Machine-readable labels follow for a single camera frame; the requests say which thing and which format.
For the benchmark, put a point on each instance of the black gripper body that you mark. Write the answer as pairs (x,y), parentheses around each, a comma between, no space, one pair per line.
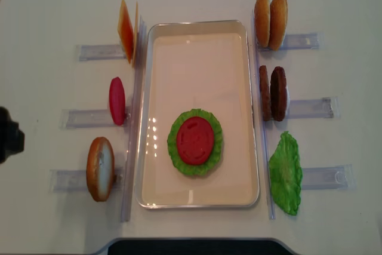
(12,138)

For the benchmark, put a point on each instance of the golden bun slice left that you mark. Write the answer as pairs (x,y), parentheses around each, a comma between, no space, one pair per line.
(262,22)

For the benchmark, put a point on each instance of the orange cheese slice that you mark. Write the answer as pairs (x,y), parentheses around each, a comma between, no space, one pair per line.
(125,31)

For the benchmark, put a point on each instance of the clear top bun holder strip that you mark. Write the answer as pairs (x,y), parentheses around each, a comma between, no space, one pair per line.
(65,181)

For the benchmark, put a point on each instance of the dark brown meat patty right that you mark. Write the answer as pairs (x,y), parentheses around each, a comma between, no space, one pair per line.
(278,94)

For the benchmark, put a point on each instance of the white rectangular tray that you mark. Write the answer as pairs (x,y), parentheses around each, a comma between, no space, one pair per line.
(202,65)

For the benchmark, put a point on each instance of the clear patty holder strip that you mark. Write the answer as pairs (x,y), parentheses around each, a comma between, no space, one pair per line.
(326,107)

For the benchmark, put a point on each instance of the top bun with white face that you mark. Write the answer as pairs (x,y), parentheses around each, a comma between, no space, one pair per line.
(100,169)

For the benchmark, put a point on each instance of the brown meat patty left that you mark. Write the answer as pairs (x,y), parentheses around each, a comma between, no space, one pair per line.
(265,94)

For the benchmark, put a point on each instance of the clear cheese holder strip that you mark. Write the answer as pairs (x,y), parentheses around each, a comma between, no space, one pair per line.
(100,52)

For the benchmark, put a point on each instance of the clear bun holder strip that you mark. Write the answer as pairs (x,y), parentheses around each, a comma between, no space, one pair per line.
(65,181)
(304,41)

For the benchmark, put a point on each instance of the green lettuce leaf on tray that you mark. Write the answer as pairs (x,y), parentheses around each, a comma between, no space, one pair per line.
(215,156)

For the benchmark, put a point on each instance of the golden bun slice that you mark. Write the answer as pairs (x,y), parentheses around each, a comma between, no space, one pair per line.
(262,22)
(278,23)

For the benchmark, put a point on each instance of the clear tomato holder strip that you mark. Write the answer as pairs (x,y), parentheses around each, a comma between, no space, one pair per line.
(96,118)

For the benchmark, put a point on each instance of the red tomato slice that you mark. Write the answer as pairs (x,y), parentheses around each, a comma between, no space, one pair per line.
(195,140)
(117,101)

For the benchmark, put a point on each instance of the clear lettuce holder strip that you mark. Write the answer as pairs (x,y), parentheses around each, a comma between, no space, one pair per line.
(328,178)

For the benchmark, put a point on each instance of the green lettuce leaf standing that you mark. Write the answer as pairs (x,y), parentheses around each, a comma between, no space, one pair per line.
(286,174)

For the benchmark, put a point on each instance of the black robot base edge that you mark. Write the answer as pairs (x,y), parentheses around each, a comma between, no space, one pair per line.
(195,246)

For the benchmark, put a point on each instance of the golden bun slice right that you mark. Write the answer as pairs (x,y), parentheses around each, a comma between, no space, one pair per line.
(278,23)

